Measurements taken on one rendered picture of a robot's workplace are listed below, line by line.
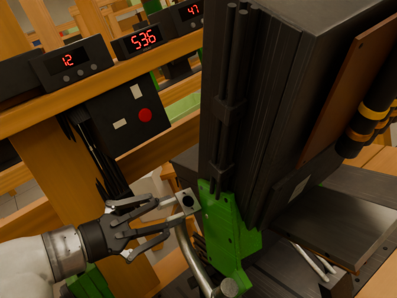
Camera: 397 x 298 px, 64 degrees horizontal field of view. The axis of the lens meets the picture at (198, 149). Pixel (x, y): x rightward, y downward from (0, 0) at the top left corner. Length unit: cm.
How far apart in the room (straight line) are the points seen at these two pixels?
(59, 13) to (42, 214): 1006
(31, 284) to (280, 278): 61
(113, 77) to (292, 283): 67
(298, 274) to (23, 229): 74
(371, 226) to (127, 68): 59
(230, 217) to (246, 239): 8
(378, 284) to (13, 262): 76
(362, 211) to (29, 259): 62
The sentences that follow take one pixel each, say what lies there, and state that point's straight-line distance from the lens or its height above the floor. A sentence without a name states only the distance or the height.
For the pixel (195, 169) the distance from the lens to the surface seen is 81.
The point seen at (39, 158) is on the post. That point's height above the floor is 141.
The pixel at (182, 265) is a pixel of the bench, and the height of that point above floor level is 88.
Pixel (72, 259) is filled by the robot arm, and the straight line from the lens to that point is 61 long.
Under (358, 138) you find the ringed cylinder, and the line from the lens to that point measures 60.
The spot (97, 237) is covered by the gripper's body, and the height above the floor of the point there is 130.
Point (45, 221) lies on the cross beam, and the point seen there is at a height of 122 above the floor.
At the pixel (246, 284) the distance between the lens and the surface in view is 69.
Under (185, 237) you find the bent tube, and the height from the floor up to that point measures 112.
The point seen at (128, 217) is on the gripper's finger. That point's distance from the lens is 66.
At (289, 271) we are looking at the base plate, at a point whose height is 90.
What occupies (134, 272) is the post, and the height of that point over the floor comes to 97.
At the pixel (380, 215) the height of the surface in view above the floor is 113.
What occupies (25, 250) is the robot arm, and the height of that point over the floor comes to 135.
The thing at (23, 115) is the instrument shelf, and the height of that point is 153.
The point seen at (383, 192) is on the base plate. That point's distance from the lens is 116.
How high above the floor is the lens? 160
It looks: 23 degrees down
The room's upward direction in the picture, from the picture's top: 21 degrees counter-clockwise
